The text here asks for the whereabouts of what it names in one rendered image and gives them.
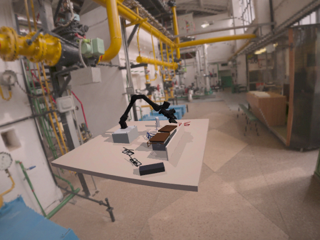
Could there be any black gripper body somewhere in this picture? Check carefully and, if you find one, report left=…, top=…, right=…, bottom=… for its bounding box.
left=163, top=109, right=173, bottom=123

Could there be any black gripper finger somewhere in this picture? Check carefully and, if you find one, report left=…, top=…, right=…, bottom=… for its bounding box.
left=169, top=112, right=177, bottom=119
left=170, top=118, right=178, bottom=124

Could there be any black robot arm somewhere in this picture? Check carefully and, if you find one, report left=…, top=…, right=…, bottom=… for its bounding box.
left=118, top=94, right=170, bottom=129

